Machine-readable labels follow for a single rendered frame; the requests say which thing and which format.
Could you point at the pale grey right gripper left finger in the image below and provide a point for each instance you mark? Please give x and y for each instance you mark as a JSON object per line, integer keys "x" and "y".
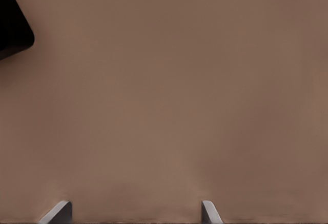
{"x": 59, "y": 213}

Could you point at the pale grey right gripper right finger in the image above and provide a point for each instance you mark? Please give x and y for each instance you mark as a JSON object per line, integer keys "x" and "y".
{"x": 209, "y": 213}

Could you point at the black storage box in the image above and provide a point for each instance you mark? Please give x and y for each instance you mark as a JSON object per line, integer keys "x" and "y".
{"x": 12, "y": 24}

